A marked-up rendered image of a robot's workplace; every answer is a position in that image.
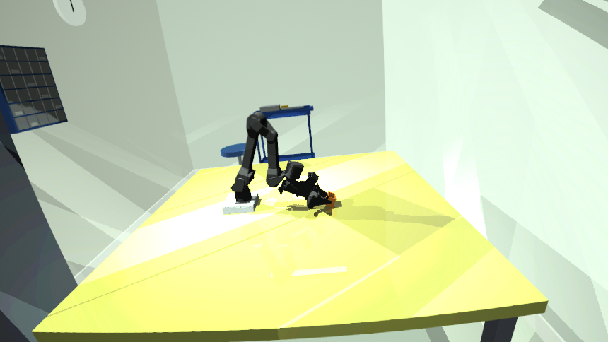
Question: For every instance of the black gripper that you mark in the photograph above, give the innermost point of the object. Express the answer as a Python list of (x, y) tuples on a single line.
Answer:
[(314, 197)]

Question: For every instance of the orange block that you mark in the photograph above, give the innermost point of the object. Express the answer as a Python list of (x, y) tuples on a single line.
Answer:
[(331, 196)]

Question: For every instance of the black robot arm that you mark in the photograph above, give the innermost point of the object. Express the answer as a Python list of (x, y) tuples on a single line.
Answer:
[(258, 124)]

